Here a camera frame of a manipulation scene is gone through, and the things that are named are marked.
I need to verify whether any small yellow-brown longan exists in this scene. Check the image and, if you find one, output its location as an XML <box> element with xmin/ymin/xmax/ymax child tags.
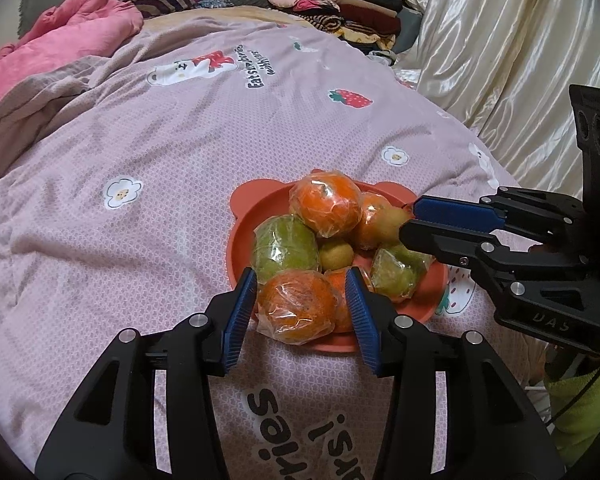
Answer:
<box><xmin>375</xmin><ymin>207</ymin><xmax>413</xmax><ymax>245</ymax></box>

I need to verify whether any green fruit front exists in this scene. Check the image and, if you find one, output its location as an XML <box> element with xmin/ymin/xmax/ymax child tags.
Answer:
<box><xmin>370</xmin><ymin>244</ymin><xmax>434</xmax><ymax>304</ymax></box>

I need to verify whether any green fruit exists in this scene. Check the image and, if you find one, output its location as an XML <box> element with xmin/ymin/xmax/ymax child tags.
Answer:
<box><xmin>250</xmin><ymin>214</ymin><xmax>320</xmax><ymax>285</ymax></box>
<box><xmin>370</xmin><ymin>244</ymin><xmax>434</xmax><ymax>304</ymax></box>

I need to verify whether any orange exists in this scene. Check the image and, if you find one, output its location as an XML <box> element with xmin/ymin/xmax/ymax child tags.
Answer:
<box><xmin>254</xmin><ymin>270</ymin><xmax>340</xmax><ymax>346</ymax></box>

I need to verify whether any green sleeve forearm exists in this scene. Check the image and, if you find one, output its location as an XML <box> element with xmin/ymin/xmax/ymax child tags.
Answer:
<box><xmin>544</xmin><ymin>365</ymin><xmax>600</xmax><ymax>466</ymax></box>

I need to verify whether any wrapped orange left plate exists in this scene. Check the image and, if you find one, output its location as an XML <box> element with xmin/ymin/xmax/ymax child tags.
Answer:
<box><xmin>349</xmin><ymin>192</ymin><xmax>391</xmax><ymax>250</ymax></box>

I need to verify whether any wrapped orange plate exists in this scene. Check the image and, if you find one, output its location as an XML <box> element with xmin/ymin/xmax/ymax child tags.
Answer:
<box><xmin>349</xmin><ymin>192</ymin><xmax>391</xmax><ymax>250</ymax></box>
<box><xmin>289</xmin><ymin>171</ymin><xmax>362</xmax><ymax>238</ymax></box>

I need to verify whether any wrapped orange right plate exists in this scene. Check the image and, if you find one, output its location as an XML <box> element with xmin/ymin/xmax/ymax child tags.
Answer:
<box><xmin>289</xmin><ymin>171</ymin><xmax>362</xmax><ymax>238</ymax></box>

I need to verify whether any small brown longan on plate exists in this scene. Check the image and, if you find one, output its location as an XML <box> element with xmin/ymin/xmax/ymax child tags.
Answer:
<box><xmin>318</xmin><ymin>238</ymin><xmax>354</xmax><ymax>271</ymax></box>

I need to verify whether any cream satin curtain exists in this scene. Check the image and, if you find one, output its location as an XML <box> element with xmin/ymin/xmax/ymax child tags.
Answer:
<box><xmin>399</xmin><ymin>0</ymin><xmax>600</xmax><ymax>197</ymax></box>

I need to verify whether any wrapped green fruit on plate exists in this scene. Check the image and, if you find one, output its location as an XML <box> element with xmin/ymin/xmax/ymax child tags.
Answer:
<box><xmin>250</xmin><ymin>214</ymin><xmax>320</xmax><ymax>285</ymax></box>

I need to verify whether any orange bear-ear plate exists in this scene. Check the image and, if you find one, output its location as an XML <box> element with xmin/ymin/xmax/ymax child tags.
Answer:
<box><xmin>226</xmin><ymin>179</ymin><xmax>449</xmax><ymax>353</ymax></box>

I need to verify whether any pink patterned quilt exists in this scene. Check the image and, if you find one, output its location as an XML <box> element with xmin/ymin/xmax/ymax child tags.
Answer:
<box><xmin>0</xmin><ymin>18</ymin><xmax>513</xmax><ymax>466</ymax></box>

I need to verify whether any pile of folded clothes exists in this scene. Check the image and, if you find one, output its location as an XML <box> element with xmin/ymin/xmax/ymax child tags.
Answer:
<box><xmin>268</xmin><ymin>0</ymin><xmax>422</xmax><ymax>60</ymax></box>

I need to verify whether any striped dark pillow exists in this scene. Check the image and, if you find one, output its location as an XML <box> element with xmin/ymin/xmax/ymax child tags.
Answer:
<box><xmin>124</xmin><ymin>0</ymin><xmax>236</xmax><ymax>21</ymax></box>

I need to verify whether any pink fleece blanket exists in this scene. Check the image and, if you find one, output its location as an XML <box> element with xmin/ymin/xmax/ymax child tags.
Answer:
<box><xmin>0</xmin><ymin>0</ymin><xmax>144</xmax><ymax>101</ymax></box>

